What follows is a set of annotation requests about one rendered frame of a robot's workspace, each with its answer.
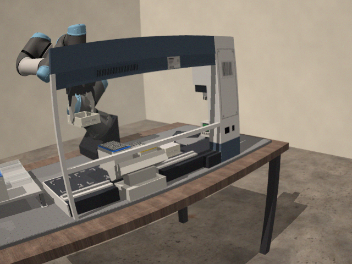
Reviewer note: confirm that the yellow tip rack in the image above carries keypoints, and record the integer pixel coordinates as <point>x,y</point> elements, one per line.
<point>144,152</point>

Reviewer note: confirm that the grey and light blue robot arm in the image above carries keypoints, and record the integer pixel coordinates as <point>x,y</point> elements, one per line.
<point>37,47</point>

